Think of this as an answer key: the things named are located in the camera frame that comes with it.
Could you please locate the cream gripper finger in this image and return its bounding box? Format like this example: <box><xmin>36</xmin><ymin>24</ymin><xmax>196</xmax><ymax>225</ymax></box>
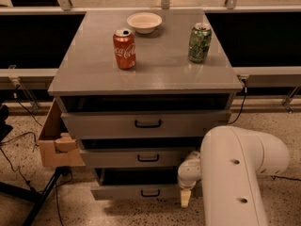
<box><xmin>181</xmin><ymin>189</ymin><xmax>191</xmax><ymax>208</ymax></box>

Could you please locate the grey bottom drawer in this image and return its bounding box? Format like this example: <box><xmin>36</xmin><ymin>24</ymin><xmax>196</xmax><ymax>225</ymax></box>
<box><xmin>91</xmin><ymin>167</ymin><xmax>180</xmax><ymax>201</ymax></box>

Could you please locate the grey drawer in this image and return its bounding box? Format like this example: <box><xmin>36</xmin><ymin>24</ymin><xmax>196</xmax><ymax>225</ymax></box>
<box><xmin>91</xmin><ymin>167</ymin><xmax>180</xmax><ymax>201</ymax></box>
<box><xmin>61</xmin><ymin>110</ymin><xmax>230</xmax><ymax>139</ymax></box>
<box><xmin>80</xmin><ymin>147</ymin><xmax>196</xmax><ymax>168</ymax></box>

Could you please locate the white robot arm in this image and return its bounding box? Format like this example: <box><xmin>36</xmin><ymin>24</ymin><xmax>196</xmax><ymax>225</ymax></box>
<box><xmin>178</xmin><ymin>126</ymin><xmax>290</xmax><ymax>226</ymax></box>

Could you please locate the grey middle drawer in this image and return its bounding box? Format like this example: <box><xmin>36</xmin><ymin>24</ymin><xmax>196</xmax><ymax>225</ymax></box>
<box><xmin>80</xmin><ymin>147</ymin><xmax>196</xmax><ymax>168</ymax></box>

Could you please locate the grey top drawer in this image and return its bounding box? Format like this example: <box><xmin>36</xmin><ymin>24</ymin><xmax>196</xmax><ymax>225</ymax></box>
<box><xmin>61</xmin><ymin>110</ymin><xmax>230</xmax><ymax>139</ymax></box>

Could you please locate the grey drawer cabinet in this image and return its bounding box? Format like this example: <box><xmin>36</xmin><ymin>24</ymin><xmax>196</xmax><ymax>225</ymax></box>
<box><xmin>47</xmin><ymin>8</ymin><xmax>244</xmax><ymax>190</ymax></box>

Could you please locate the wooden side box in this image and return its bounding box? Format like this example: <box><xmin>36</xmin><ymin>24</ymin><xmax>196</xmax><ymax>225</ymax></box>
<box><xmin>38</xmin><ymin>100</ymin><xmax>85</xmax><ymax>168</ymax></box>

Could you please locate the black tripod stand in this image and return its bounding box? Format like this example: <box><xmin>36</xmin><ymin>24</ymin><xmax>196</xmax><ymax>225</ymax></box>
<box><xmin>0</xmin><ymin>167</ymin><xmax>72</xmax><ymax>226</ymax></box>

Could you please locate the green soda can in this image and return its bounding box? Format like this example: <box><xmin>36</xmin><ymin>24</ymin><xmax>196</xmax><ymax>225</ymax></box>
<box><xmin>188</xmin><ymin>23</ymin><xmax>212</xmax><ymax>63</ymax></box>

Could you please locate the red cola can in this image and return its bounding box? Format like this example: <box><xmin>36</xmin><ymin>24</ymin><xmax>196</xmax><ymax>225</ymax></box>
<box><xmin>113</xmin><ymin>28</ymin><xmax>135</xmax><ymax>70</ymax></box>

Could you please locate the white paper bowl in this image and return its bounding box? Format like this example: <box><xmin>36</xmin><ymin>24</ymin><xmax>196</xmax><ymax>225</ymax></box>
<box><xmin>127</xmin><ymin>12</ymin><xmax>162</xmax><ymax>34</ymax></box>

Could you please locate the black floor cable right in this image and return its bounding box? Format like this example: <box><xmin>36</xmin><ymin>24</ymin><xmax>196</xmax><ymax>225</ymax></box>
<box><xmin>271</xmin><ymin>174</ymin><xmax>301</xmax><ymax>183</ymax></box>

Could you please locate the black cable left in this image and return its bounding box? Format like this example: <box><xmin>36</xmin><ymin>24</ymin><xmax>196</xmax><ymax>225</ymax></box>
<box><xmin>0</xmin><ymin>85</ymin><xmax>43</xmax><ymax>190</ymax></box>

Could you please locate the metal railing frame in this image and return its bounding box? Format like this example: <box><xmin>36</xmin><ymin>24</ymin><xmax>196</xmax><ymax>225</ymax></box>
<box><xmin>0</xmin><ymin>0</ymin><xmax>301</xmax><ymax>91</ymax></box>

